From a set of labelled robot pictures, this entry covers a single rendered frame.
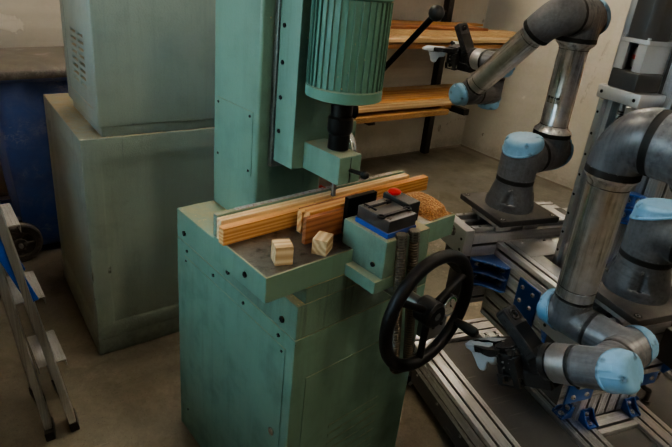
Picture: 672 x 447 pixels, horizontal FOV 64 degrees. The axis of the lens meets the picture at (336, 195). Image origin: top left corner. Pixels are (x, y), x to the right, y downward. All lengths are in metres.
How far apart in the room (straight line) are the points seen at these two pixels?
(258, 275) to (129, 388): 1.19
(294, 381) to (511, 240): 0.86
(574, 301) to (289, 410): 0.68
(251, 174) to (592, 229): 0.81
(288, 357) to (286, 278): 0.23
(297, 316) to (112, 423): 1.06
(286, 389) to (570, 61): 1.23
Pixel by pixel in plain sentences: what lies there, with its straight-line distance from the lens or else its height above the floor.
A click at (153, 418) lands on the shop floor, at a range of 2.08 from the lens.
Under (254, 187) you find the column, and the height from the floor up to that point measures 0.92.
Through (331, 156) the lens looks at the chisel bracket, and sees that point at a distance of 1.26.
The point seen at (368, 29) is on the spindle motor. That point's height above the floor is 1.36.
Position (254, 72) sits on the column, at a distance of 1.35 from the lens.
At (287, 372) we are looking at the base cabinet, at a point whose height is 0.61.
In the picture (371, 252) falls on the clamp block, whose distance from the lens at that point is 1.16.
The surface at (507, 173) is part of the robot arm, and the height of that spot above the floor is 0.94.
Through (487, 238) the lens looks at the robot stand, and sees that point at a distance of 1.75.
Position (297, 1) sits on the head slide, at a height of 1.39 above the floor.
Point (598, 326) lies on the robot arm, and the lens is 1.18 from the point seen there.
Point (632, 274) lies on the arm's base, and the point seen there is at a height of 0.88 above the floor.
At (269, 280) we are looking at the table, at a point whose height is 0.89.
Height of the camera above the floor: 1.47
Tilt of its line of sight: 23 degrees down
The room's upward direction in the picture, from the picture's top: 6 degrees clockwise
